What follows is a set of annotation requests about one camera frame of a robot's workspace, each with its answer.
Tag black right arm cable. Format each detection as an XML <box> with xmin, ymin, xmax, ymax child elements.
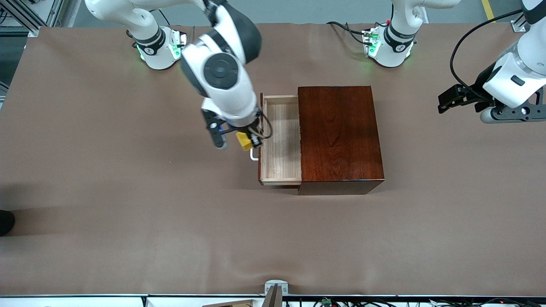
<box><xmin>255</xmin><ymin>113</ymin><xmax>274</xmax><ymax>141</ymax></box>

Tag aluminium frame profile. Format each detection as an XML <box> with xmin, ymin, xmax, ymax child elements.
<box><xmin>511</xmin><ymin>12</ymin><xmax>530</xmax><ymax>33</ymax></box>
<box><xmin>0</xmin><ymin>0</ymin><xmax>65</xmax><ymax>37</ymax></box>

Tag dark red wooden cabinet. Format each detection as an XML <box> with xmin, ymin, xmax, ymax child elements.
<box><xmin>296</xmin><ymin>86</ymin><xmax>385</xmax><ymax>196</ymax></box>

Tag black rounded object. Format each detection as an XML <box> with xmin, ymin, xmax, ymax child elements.
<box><xmin>0</xmin><ymin>210</ymin><xmax>16</xmax><ymax>237</ymax></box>

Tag wooden drawer with white handle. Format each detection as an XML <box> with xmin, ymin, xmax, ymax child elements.
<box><xmin>250</xmin><ymin>93</ymin><xmax>303</xmax><ymax>187</ymax></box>

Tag black cable tangle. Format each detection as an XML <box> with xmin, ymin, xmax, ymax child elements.
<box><xmin>285</xmin><ymin>297</ymin><xmax>546</xmax><ymax>307</ymax></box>

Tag yellow cube block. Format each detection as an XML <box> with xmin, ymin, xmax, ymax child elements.
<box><xmin>236</xmin><ymin>131</ymin><xmax>256</xmax><ymax>152</ymax></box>

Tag light brown wooden board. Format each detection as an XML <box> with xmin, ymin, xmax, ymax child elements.
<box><xmin>202</xmin><ymin>299</ymin><xmax>255</xmax><ymax>307</ymax></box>

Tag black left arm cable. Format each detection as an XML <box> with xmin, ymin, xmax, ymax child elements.
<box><xmin>450</xmin><ymin>8</ymin><xmax>523</xmax><ymax>101</ymax></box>

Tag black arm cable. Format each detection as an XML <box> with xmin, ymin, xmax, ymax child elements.
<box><xmin>450</xmin><ymin>8</ymin><xmax>523</xmax><ymax>101</ymax></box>
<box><xmin>255</xmin><ymin>113</ymin><xmax>274</xmax><ymax>141</ymax></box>

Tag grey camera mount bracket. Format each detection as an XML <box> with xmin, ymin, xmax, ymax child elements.
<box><xmin>261</xmin><ymin>280</ymin><xmax>289</xmax><ymax>307</ymax></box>

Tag brown table cloth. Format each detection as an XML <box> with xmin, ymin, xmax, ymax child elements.
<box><xmin>0</xmin><ymin>22</ymin><xmax>546</xmax><ymax>297</ymax></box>

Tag yellow floor tape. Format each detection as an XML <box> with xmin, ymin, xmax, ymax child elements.
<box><xmin>481</xmin><ymin>0</ymin><xmax>498</xmax><ymax>23</ymax></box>

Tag black left base cable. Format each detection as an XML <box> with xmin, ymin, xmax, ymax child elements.
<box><xmin>326</xmin><ymin>20</ymin><xmax>368</xmax><ymax>46</ymax></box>

